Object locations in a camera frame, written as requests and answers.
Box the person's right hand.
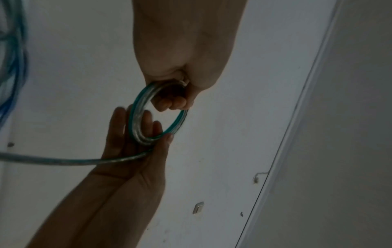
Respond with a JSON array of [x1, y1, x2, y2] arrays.
[[91, 104, 176, 186]]

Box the person's left hand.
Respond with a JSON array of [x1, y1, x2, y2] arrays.
[[131, 0, 247, 113]]

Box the clear green striped tube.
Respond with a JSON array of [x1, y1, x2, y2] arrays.
[[0, 81, 189, 166]]

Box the clear blue striped tube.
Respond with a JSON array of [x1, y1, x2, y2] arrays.
[[0, 0, 30, 129]]

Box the person's right forearm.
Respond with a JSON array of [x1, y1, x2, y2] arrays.
[[26, 172, 166, 248]]

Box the bent grey wire stub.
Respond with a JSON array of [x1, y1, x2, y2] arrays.
[[252, 171, 270, 185]]

